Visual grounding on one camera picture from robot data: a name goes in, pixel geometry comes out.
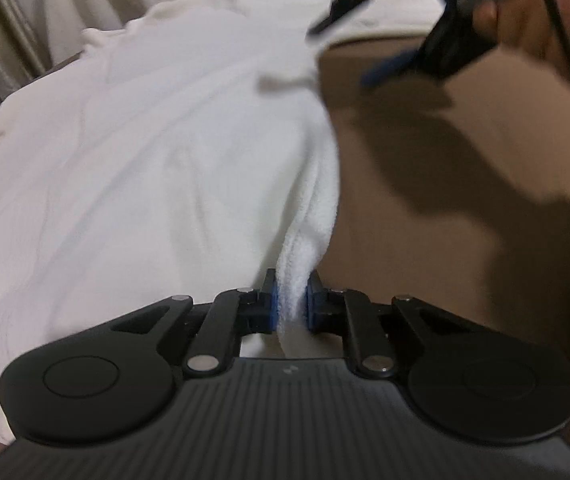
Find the white fleece garment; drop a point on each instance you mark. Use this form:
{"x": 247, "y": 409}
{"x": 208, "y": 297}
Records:
{"x": 140, "y": 160}

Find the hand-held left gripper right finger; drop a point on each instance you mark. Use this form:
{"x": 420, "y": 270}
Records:
{"x": 312, "y": 305}

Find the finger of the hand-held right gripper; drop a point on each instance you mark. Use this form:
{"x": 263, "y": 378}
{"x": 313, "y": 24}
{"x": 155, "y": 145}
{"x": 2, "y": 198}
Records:
{"x": 345, "y": 2}
{"x": 390, "y": 67}

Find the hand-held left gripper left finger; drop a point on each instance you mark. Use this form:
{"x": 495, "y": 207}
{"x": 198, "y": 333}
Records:
{"x": 271, "y": 305}

